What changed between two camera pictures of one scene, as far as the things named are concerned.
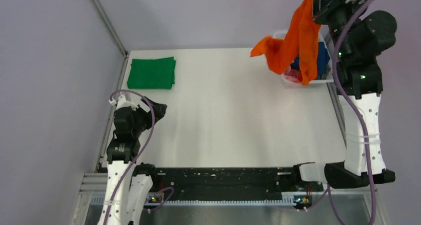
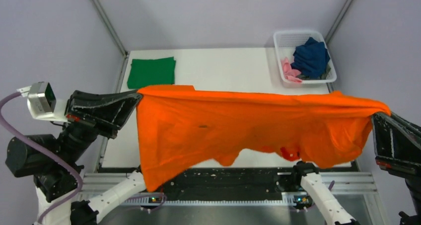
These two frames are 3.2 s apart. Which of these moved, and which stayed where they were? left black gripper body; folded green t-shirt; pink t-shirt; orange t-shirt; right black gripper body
Moved: orange t-shirt; right black gripper body; left black gripper body
Stayed: folded green t-shirt; pink t-shirt
